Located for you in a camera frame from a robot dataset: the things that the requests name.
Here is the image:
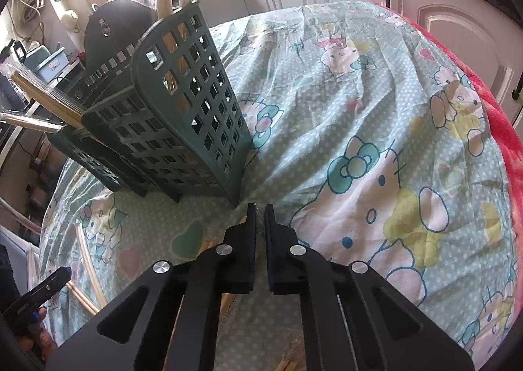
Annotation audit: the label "pink fleece blanket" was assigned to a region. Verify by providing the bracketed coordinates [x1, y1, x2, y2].
[376, 4, 523, 208]

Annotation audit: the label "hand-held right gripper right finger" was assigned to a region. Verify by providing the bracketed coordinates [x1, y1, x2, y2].
[263, 203, 475, 371]

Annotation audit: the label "green plastic utensil basket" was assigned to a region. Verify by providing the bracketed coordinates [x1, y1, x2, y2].
[47, 0, 252, 207]

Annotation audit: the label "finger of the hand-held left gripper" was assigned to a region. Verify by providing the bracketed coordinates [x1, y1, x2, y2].
[20, 267, 73, 307]

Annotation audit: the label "grey-blue storage box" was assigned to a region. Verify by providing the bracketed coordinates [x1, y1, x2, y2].
[25, 46, 68, 84]

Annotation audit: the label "metal shelf rack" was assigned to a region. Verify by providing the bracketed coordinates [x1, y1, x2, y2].
[0, 81, 66, 233]

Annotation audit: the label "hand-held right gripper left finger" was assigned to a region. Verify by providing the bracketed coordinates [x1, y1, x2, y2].
[45, 203, 258, 371]

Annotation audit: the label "person's left hand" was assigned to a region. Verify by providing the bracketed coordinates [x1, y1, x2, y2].
[14, 328, 56, 361]

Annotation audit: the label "cartoon cat printed tablecloth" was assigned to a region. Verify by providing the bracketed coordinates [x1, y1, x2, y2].
[39, 1, 517, 371]

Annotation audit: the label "coiled hoses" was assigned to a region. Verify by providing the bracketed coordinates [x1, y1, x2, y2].
[10, 0, 46, 25]

